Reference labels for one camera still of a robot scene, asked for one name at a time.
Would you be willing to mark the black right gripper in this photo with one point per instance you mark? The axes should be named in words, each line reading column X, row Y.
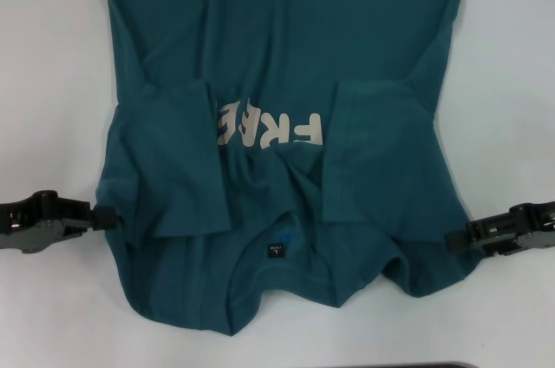
column 537, row 222

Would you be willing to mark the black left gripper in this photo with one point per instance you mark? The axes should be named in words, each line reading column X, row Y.
column 30, row 225

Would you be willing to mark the teal t-shirt with beige print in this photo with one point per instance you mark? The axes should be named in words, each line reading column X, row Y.
column 282, row 38

